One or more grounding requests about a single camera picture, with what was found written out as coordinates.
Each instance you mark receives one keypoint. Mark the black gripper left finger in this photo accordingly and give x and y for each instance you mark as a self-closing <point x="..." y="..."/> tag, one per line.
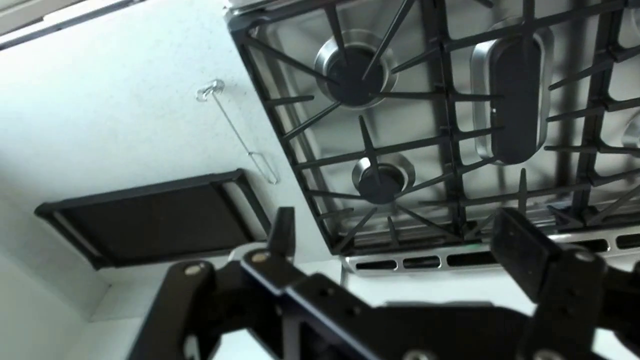
<point x="283" y="233"/>

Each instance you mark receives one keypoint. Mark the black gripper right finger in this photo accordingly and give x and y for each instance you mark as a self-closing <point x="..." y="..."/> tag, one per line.
<point x="533" y="253"/>

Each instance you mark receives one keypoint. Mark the stainless steel gas range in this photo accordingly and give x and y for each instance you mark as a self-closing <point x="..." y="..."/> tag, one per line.
<point x="427" y="127"/>

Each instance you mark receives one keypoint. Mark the small round burner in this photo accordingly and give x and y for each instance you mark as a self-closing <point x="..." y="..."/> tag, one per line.
<point x="380" y="181"/>

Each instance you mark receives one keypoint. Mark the black rectangular tray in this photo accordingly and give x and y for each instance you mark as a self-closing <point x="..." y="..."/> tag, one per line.
<point x="153" y="223"/>

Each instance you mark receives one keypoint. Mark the black cast iron grate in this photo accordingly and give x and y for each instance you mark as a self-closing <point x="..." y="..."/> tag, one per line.
<point x="627" y="56"/>
<point x="590" y="133"/>
<point x="442" y="100"/>

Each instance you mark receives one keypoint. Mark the black oval burner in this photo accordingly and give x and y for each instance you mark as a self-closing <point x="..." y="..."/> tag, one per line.
<point x="516" y="100"/>

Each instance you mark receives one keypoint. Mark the large round burner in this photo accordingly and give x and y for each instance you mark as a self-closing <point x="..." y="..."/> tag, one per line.
<point x="351" y="72"/>

